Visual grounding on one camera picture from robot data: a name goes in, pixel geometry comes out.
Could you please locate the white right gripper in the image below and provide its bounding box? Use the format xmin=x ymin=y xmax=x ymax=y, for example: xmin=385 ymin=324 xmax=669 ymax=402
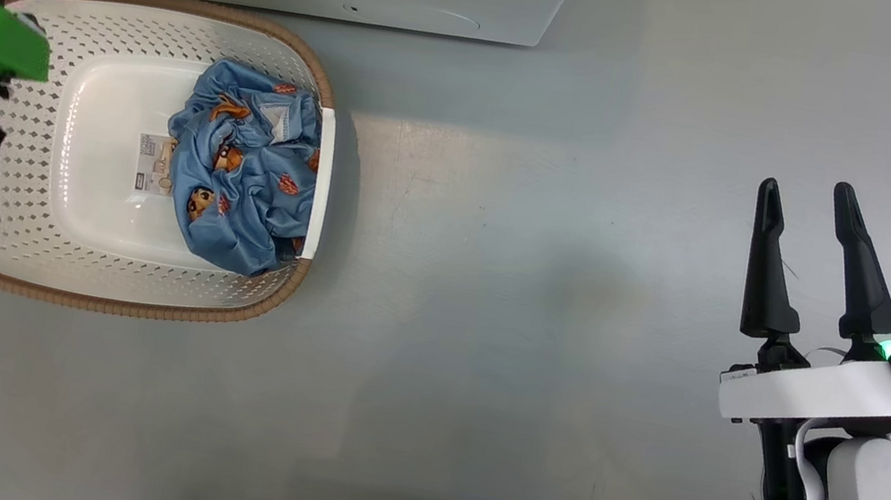
xmin=712 ymin=166 xmax=891 ymax=449

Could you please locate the basket barcode label sticker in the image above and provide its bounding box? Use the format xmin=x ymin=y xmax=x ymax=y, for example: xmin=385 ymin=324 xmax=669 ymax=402
xmin=131 ymin=131 xmax=184 ymax=199

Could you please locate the cream perforated laundry basket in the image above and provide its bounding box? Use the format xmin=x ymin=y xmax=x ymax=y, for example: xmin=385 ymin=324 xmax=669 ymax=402
xmin=0 ymin=0 xmax=357 ymax=349

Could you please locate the round drain filter cover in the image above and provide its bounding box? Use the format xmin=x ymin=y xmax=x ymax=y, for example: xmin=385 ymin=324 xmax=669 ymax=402
xmin=340 ymin=0 xmax=483 ymax=42

